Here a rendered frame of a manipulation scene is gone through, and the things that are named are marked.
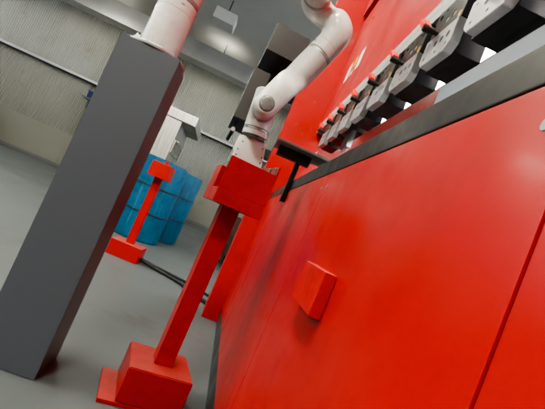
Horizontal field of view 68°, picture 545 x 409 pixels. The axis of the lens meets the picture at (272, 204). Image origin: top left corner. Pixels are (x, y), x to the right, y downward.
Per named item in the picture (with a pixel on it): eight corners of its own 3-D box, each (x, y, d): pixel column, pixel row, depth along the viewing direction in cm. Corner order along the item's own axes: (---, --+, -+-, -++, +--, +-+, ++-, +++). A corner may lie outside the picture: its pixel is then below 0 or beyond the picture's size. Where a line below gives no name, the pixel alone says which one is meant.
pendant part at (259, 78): (227, 127, 310) (246, 84, 312) (242, 134, 312) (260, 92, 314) (233, 115, 266) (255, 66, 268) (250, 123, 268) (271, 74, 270)
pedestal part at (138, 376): (101, 369, 135) (116, 336, 136) (172, 389, 143) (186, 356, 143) (95, 401, 116) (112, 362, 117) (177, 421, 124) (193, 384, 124)
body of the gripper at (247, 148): (265, 142, 135) (254, 174, 135) (237, 131, 132) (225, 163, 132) (272, 140, 128) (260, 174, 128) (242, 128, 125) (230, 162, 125)
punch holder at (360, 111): (348, 122, 164) (364, 86, 165) (367, 131, 164) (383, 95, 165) (360, 114, 149) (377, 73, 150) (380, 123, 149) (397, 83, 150)
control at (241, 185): (203, 196, 141) (223, 149, 143) (243, 214, 146) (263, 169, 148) (212, 200, 122) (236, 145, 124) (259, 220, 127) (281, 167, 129)
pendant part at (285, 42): (221, 146, 317) (264, 49, 322) (251, 160, 322) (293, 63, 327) (227, 136, 267) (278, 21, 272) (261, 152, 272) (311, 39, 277)
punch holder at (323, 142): (317, 147, 223) (328, 120, 224) (331, 153, 224) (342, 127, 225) (323, 142, 208) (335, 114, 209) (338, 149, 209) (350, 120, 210)
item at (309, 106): (203, 307, 274) (334, 4, 288) (318, 353, 281) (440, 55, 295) (200, 316, 249) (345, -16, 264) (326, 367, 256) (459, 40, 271)
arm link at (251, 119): (271, 131, 126) (267, 135, 135) (284, 91, 126) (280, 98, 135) (245, 122, 125) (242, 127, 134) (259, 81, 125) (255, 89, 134)
